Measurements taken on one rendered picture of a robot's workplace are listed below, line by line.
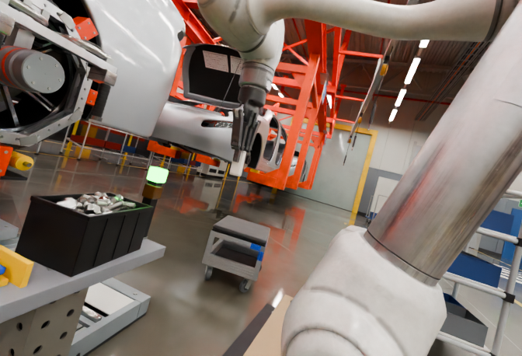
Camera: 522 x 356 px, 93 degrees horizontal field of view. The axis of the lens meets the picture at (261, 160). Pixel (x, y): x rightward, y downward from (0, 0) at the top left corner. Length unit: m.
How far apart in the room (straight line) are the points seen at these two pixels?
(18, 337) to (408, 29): 0.93
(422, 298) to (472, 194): 0.13
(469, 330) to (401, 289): 1.62
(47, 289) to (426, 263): 0.57
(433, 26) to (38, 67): 1.11
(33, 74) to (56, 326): 0.76
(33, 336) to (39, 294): 0.12
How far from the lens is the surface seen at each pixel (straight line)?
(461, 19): 0.63
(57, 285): 0.59
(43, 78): 1.13
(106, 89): 1.17
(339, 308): 0.33
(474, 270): 1.89
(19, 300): 0.56
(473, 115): 0.38
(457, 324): 1.94
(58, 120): 1.35
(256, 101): 0.66
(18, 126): 1.40
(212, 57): 4.46
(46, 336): 0.70
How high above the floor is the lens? 0.73
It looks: 2 degrees up
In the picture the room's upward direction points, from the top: 16 degrees clockwise
